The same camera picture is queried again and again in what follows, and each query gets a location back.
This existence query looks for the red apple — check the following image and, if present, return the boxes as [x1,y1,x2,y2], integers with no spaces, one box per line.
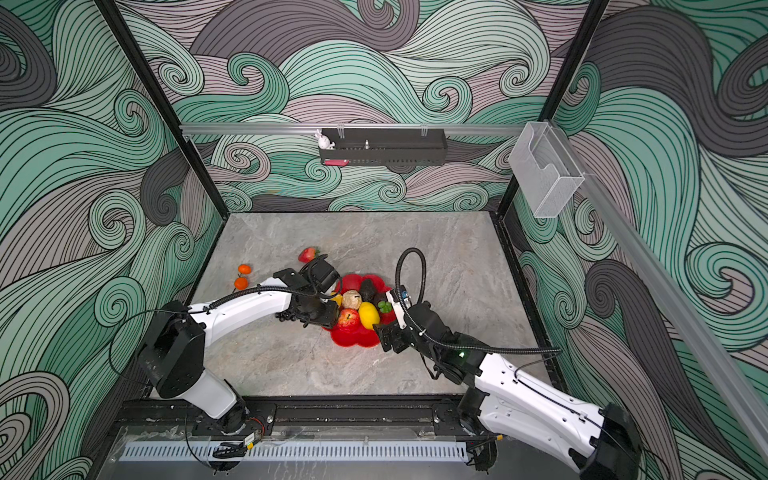
[336,308,362,331]

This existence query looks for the pale cream pear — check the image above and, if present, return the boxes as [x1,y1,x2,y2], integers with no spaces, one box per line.
[341,290,363,310]

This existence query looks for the dark avocado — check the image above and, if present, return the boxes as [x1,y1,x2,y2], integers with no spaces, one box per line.
[359,278,378,303]

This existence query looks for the yellow lemon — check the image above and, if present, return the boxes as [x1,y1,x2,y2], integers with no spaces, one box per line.
[358,302,381,330]

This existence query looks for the red flower-shaped fruit bowl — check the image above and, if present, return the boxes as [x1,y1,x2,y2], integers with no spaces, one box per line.
[326,274,390,348]

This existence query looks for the dark mangosteen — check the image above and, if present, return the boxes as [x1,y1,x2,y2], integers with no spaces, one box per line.
[373,292,393,314]

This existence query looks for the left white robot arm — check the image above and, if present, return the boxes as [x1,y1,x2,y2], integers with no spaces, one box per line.
[136,255,341,435]

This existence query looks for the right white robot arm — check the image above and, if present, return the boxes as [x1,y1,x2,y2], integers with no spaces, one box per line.
[374,297,642,479]

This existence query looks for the red strawberry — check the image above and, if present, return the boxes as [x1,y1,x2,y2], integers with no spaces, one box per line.
[298,247,319,264]

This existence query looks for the orange persimmon lower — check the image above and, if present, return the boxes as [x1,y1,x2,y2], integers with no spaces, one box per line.
[233,277,249,291]

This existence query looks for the small white rabbit figurine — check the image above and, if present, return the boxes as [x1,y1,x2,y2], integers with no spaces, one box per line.
[314,129,335,150]

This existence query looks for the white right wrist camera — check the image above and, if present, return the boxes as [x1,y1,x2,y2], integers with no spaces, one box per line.
[386,286,412,330]

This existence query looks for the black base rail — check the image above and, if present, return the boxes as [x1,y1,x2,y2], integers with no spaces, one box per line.
[114,394,482,438]

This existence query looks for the black wall shelf tray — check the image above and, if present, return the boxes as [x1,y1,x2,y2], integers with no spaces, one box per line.
[318,129,448,169]

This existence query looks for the aluminium wall rail back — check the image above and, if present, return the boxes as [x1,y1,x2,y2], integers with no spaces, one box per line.
[179,122,524,137]

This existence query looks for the aluminium wall rail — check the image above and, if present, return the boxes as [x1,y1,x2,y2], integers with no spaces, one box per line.
[548,122,767,459]
[179,122,524,137]

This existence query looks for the clear plastic wall holder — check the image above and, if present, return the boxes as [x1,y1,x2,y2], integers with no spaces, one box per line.
[509,121,584,219]

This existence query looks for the white slotted cable duct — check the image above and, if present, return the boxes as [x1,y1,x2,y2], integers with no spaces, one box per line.
[118,440,468,463]

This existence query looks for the aluminium wall rail right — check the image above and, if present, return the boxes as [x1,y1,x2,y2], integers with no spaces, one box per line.
[548,122,767,459]

